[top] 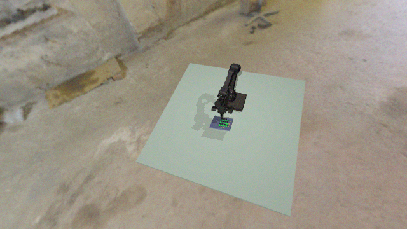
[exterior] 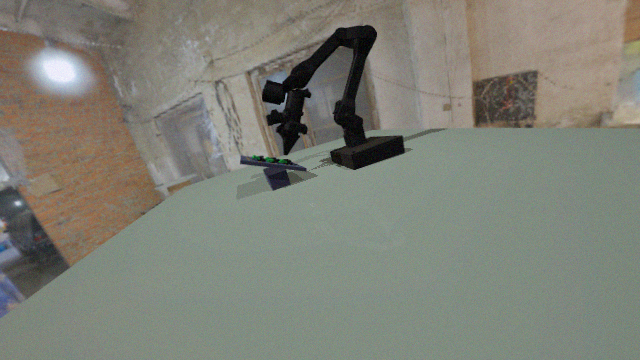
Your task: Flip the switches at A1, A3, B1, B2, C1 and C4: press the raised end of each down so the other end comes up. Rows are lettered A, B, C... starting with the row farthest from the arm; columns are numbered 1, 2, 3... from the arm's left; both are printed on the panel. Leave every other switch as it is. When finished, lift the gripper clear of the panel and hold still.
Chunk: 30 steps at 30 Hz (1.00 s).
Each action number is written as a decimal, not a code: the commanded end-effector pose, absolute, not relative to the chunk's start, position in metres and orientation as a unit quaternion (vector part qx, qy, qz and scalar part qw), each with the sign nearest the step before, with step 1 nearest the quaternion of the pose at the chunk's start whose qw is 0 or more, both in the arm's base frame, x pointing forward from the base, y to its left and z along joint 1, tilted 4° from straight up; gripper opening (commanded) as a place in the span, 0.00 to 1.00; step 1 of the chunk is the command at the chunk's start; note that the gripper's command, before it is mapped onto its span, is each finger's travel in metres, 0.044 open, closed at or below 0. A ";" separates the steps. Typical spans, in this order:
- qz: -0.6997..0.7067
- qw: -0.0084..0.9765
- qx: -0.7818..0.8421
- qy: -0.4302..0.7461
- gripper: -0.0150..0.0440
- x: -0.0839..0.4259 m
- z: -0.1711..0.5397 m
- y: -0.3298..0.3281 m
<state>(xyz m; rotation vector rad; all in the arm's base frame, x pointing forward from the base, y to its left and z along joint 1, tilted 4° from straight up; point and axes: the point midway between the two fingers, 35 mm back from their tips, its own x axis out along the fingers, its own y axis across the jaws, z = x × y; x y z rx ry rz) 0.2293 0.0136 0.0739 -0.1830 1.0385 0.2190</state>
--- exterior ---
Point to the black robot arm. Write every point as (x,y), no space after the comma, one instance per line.
(358,38)

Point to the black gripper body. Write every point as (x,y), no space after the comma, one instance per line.
(293,126)

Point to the dark blue switch panel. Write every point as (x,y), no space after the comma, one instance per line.
(276,174)

